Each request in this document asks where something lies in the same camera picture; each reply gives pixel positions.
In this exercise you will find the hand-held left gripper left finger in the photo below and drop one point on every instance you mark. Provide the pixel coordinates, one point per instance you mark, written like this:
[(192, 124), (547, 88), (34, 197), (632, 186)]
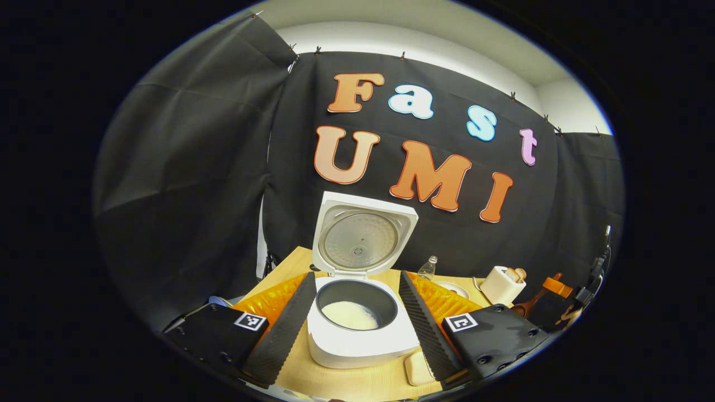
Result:
[(285, 335)]

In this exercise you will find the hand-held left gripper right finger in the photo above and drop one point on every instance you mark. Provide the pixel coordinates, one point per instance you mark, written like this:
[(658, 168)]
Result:
[(427, 335)]

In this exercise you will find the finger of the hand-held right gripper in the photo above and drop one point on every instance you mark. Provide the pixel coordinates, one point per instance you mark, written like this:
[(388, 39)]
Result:
[(558, 287)]

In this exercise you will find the beige rice tray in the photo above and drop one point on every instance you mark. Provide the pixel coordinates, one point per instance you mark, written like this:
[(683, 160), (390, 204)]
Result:
[(418, 369)]

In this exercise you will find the brown wooden spoon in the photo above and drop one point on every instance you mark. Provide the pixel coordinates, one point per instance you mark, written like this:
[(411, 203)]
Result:
[(520, 311)]

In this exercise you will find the white rice heap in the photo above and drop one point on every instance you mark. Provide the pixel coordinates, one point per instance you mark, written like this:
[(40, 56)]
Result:
[(349, 315)]

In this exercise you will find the white rice cooker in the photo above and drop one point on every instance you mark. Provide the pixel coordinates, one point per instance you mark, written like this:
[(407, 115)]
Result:
[(357, 352)]

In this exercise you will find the toast slice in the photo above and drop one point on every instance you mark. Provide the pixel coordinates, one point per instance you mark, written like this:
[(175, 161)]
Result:
[(520, 273), (511, 274)]

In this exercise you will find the white round plate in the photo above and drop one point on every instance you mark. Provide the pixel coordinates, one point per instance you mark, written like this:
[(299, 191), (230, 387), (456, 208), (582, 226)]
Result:
[(458, 289)]

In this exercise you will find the white toaster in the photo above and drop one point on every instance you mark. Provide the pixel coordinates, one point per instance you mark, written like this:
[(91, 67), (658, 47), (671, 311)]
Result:
[(497, 290)]

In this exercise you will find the clear plastic water bottle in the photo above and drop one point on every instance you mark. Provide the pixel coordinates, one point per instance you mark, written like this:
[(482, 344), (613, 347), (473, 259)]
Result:
[(427, 271)]

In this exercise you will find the black tripod stand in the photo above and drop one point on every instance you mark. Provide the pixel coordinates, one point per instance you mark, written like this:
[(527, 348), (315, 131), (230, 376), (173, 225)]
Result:
[(270, 265)]

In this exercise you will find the black backdrop cloth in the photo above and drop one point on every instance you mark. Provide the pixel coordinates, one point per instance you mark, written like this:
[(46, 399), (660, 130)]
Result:
[(184, 167)]

